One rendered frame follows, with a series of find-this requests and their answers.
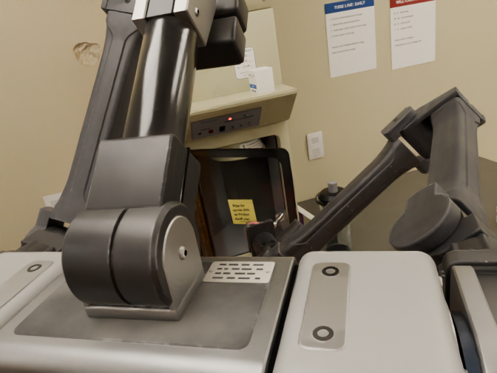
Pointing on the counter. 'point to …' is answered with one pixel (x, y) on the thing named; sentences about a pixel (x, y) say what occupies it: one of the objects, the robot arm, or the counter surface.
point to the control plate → (225, 123)
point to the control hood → (240, 101)
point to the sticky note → (242, 211)
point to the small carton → (261, 80)
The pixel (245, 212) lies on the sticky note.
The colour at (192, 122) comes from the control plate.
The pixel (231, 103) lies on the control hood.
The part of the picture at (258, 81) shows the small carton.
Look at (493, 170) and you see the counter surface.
